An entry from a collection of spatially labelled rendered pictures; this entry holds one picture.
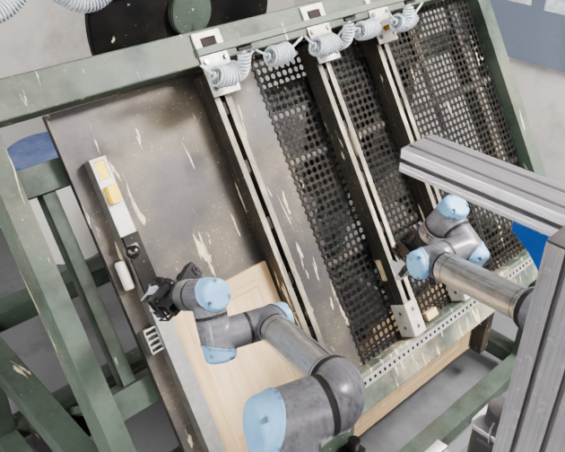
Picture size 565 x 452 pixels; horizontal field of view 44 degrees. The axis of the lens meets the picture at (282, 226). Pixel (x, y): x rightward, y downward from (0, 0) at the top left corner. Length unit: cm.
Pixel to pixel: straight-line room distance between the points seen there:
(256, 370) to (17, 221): 83
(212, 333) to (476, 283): 61
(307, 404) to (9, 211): 94
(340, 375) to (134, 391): 87
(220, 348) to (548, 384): 73
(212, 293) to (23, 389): 121
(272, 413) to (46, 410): 141
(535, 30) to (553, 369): 379
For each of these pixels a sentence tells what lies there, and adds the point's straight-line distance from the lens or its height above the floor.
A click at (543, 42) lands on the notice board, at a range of 478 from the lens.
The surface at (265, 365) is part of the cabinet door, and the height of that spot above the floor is 105.
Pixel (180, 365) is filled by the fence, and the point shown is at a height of 119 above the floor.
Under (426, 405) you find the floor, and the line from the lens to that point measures 358.
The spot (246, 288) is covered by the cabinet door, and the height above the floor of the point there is 126.
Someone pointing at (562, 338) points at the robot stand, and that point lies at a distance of 110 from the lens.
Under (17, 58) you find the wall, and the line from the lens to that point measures 473.
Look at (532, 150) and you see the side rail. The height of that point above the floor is 123.
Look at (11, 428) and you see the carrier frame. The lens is 334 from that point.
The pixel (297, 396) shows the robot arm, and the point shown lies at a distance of 123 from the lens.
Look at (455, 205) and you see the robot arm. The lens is 186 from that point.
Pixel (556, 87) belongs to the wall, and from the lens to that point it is 483.
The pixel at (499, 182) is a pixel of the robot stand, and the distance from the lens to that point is 117.
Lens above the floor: 256
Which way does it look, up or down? 32 degrees down
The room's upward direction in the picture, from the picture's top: 1 degrees clockwise
